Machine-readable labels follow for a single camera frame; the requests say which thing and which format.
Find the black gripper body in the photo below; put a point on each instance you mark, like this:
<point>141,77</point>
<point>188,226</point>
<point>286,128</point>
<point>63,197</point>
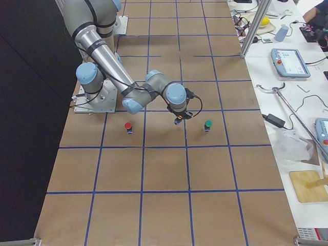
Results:
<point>177,114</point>

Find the red push button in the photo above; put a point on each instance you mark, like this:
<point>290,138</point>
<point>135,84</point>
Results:
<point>129,127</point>

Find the black power adapter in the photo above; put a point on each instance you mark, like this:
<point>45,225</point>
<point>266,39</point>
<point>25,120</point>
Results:
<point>274,120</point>

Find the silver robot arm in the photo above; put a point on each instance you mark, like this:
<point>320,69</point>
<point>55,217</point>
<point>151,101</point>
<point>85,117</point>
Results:
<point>89,23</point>

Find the aluminium frame post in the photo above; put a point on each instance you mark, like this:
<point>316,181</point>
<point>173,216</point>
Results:
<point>259,15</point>

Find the green push button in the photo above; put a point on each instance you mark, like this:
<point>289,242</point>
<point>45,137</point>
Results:
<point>207,125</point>

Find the blue teach pendant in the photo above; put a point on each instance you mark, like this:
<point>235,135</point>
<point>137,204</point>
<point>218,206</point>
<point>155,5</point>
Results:
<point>321,130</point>
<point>289,63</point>

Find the clear plastic bag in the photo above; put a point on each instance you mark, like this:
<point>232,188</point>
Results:
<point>290,148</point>

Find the wooden cutting board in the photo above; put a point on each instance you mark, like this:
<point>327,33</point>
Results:
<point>308,186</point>

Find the yellow lemon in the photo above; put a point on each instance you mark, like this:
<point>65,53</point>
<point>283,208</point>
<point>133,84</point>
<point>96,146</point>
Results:
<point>265,21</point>

